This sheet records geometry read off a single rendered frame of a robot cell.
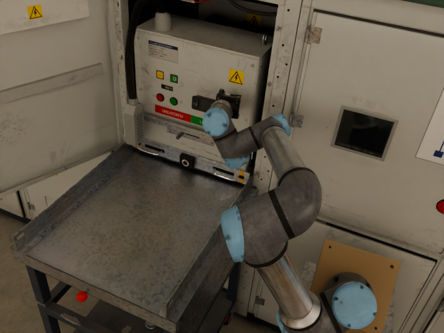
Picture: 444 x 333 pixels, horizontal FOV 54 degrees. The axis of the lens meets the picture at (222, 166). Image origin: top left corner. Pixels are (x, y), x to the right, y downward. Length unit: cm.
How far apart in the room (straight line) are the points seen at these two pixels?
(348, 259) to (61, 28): 123
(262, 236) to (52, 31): 107
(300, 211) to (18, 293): 192
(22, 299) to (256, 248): 178
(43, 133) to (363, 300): 126
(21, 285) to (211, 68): 161
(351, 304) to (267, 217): 42
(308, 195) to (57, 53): 108
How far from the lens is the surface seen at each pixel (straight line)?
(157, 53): 167
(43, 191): 257
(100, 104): 186
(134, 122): 172
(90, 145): 193
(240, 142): 128
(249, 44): 160
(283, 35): 145
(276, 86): 152
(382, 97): 143
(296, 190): 94
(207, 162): 177
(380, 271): 148
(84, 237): 158
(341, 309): 125
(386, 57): 139
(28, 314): 250
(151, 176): 180
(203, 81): 161
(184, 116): 172
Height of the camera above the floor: 196
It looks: 37 degrees down
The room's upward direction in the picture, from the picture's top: 5 degrees clockwise
